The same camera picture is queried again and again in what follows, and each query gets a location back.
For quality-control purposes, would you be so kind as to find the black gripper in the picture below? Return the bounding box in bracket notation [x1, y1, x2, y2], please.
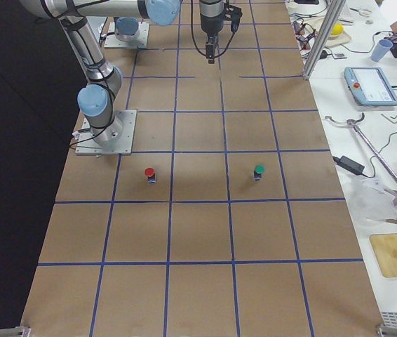
[199, 0, 224, 64]

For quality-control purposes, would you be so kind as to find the green push button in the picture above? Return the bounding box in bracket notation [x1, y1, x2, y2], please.
[253, 164, 265, 181]

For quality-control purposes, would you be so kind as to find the red push button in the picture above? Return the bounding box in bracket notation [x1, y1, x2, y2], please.
[144, 167, 156, 184]

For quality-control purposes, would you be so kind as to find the yellow lemon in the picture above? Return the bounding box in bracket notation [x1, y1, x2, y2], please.
[330, 23, 344, 37]

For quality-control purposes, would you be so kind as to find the metal rod with hook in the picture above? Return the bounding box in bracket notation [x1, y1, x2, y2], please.
[324, 112, 397, 185]

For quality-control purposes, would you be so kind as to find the blue teach pendant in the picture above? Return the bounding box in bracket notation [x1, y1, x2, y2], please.
[344, 67, 397, 107]

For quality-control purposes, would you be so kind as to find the blue plastic cup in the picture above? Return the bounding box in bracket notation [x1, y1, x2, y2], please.
[370, 39, 393, 62]

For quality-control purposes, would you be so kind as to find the black power adapter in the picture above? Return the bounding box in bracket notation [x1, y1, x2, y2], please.
[332, 156, 365, 176]

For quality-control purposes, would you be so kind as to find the clear plastic bag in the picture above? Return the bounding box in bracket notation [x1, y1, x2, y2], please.
[344, 176, 397, 224]

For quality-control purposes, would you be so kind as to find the wooden cutting board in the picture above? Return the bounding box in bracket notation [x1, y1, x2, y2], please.
[369, 232, 397, 279]

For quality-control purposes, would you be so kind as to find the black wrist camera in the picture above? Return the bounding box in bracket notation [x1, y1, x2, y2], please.
[226, 4, 243, 33]

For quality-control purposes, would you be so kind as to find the aluminium frame post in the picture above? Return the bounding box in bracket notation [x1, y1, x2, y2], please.
[302, 0, 345, 80]

